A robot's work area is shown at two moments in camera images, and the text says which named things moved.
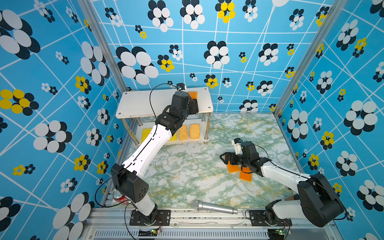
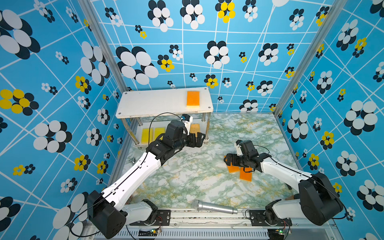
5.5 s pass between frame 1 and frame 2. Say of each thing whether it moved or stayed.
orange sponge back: stayed
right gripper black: stayed
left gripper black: moved
